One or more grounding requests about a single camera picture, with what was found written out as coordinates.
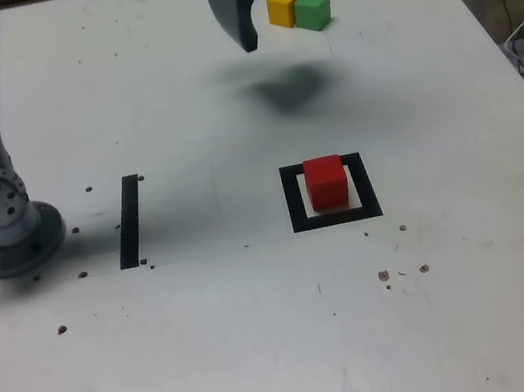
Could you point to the green cube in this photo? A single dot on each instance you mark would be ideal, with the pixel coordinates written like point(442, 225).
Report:
point(313, 13)

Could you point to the black tape square outline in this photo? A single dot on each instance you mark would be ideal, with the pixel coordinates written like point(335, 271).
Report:
point(293, 200)

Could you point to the red cube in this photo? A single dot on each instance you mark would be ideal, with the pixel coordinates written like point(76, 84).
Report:
point(326, 184)

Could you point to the black tape strip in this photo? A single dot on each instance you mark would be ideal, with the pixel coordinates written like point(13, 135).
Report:
point(129, 224)

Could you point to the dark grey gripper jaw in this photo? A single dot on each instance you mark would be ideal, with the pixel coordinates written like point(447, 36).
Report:
point(229, 9)

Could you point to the yellow cube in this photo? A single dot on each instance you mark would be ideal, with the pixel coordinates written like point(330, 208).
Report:
point(281, 10)

